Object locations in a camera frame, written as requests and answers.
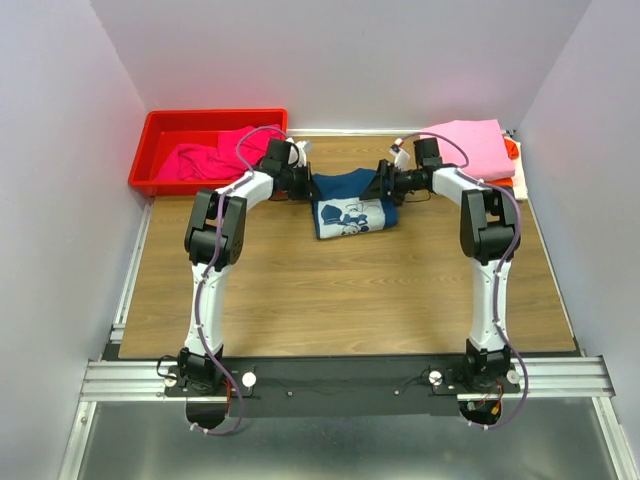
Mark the aluminium rail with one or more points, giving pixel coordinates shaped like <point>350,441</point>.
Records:
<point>539,377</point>

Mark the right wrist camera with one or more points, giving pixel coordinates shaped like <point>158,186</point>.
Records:
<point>400,157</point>

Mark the red plastic bin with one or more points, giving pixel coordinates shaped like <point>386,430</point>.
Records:
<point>165,129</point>

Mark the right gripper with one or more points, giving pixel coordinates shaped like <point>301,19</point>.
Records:
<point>386,181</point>

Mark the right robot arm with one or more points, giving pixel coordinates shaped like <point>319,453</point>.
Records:
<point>489,235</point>

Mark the folded orange t shirt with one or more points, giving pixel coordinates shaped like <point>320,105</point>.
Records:
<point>502,161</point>

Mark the folded pink t shirt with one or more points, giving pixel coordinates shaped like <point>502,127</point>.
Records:
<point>466,143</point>

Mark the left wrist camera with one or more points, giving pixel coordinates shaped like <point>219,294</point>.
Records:
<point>298,156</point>

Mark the dark blue t shirt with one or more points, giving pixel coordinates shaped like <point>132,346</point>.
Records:
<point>340,212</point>

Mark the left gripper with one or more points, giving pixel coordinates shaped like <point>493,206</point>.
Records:
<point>307,181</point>

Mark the folded cream t shirt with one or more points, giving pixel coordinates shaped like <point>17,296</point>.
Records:
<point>518,179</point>

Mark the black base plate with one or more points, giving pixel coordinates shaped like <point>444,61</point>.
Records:
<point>212,415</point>

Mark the magenta t shirt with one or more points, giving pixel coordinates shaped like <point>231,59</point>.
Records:
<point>236,151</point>

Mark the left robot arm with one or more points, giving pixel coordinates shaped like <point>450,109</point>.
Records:
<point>214,240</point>

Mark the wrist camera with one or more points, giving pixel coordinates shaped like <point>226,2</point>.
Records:
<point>400,157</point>
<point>298,156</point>

